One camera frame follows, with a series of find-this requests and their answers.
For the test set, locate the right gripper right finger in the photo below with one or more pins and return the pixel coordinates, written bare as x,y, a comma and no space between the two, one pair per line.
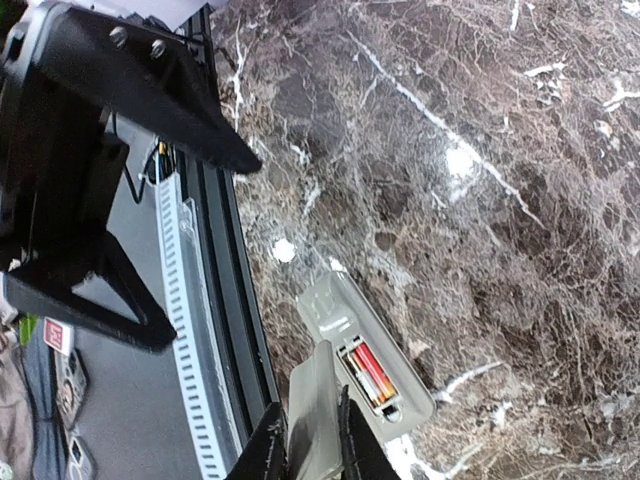
362,455

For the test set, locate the black front rail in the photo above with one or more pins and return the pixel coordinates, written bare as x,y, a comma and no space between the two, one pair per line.
238,344

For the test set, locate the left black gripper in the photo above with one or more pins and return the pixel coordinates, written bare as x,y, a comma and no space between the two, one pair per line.
60,169

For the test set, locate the gold grey AAA battery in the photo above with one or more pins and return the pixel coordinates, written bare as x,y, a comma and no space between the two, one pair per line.
371,389

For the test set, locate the white slotted cable duct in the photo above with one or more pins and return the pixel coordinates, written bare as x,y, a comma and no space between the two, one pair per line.
199,377

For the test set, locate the grey remote control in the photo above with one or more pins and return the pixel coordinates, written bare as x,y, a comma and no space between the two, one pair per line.
336,310

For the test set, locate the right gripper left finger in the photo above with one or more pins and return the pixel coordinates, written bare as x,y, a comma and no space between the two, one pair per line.
264,457

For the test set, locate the grey battery cover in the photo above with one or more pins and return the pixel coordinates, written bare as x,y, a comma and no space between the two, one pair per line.
314,447

